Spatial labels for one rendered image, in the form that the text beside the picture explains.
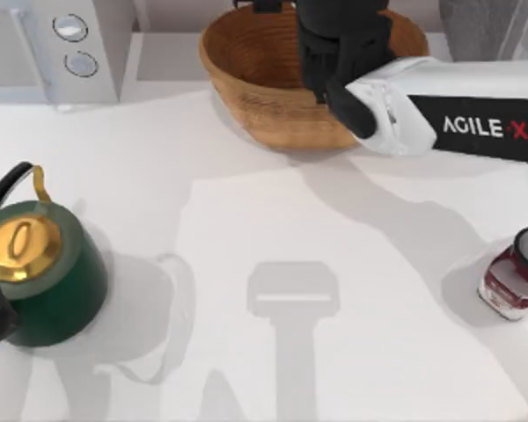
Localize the wooden basket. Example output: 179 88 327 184
197 2 430 152

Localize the pale microwave oven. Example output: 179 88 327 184
0 0 136 112

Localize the small round microwave knob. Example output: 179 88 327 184
62 49 100 79

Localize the large round microwave knob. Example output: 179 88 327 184
51 12 90 44

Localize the green kettle with gold lid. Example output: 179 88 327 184
0 161 110 358

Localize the red and white can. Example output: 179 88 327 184
476 225 528 323

